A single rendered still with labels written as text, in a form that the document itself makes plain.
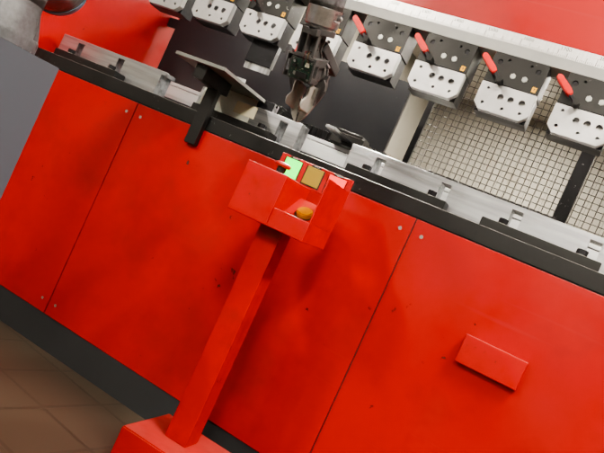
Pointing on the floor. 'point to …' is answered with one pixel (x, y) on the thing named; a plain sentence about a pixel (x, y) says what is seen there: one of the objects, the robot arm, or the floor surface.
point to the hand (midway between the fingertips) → (298, 116)
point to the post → (573, 187)
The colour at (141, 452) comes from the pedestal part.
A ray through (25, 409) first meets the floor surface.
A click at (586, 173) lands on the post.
